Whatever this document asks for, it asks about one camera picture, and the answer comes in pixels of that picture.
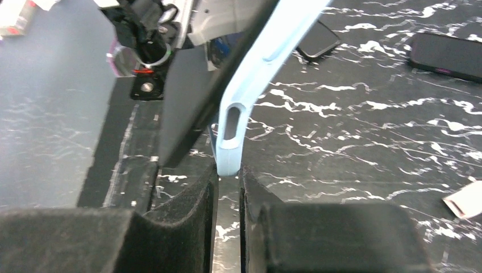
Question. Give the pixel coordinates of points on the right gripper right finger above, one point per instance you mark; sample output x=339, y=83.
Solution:
x=278, y=236

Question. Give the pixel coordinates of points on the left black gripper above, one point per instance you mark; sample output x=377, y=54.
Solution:
x=147, y=36

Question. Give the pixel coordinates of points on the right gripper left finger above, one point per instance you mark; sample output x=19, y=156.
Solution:
x=177, y=236

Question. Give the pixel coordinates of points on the phone with black screen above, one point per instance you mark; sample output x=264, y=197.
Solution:
x=192, y=93

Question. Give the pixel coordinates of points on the light blue phone case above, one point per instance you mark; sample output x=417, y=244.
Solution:
x=285, y=27

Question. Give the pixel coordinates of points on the black phone far left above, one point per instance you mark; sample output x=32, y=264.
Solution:
x=318, y=42

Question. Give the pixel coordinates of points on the black phone near left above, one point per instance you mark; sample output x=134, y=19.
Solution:
x=446, y=55

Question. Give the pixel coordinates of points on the white staple remover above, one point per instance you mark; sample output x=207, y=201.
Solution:
x=466, y=202

